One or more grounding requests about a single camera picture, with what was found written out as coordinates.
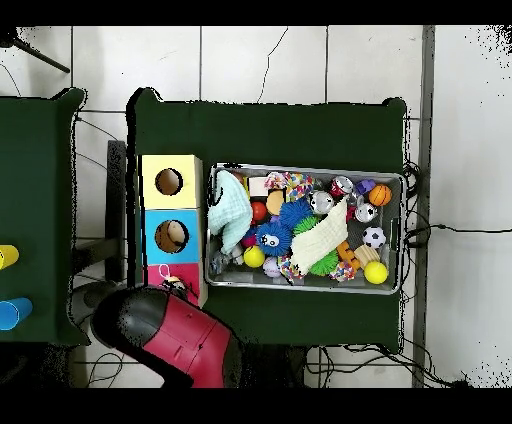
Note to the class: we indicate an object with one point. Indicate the blue spiky rubber ball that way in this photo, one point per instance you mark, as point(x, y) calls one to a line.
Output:
point(294, 212)

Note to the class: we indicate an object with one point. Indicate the orange toy basketball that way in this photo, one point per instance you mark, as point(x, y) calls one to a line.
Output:
point(380, 194)

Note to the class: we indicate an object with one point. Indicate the blue cylinder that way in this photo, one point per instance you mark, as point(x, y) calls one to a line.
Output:
point(14, 314)

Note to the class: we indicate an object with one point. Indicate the yellow ball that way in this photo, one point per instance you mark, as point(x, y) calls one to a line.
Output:
point(376, 272)

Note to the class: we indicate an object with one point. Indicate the light blue quilted cloth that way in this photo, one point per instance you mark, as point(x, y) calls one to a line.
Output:
point(230, 212)

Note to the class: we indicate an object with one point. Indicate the black tripod leg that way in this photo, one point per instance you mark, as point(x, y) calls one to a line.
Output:
point(40, 58)

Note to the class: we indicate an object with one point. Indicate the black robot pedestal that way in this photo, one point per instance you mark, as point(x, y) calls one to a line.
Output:
point(276, 368)

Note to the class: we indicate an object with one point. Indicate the yellow cylinder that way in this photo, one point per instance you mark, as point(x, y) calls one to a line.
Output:
point(8, 256)

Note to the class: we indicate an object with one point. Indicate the colourful patterned cloth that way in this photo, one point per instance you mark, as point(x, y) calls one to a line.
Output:
point(294, 184)

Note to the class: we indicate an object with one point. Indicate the black metal stand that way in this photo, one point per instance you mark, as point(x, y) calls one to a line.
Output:
point(116, 200)

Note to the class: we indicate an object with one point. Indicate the black and white soccer ball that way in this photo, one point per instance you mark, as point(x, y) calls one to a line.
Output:
point(374, 237)

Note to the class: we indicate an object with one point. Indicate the dark green table cloth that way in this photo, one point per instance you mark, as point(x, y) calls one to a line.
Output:
point(36, 180)
point(260, 136)

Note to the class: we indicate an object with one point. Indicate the red rubber ball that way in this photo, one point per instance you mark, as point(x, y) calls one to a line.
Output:
point(259, 211)

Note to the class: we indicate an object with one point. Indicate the cream quilted cloth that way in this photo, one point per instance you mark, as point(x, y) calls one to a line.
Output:
point(320, 240)

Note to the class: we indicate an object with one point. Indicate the yellow chick plush toy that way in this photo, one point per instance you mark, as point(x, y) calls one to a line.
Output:
point(172, 280)

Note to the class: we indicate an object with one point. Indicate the wooden box with three holes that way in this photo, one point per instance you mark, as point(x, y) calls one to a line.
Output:
point(188, 200)

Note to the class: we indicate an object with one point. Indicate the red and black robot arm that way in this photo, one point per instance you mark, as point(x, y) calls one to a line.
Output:
point(188, 340)

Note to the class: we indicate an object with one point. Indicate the red soda can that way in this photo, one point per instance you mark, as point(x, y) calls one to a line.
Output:
point(340, 186)

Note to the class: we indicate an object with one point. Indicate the blue spiky ball with eyes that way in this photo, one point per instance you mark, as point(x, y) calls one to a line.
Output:
point(274, 234)

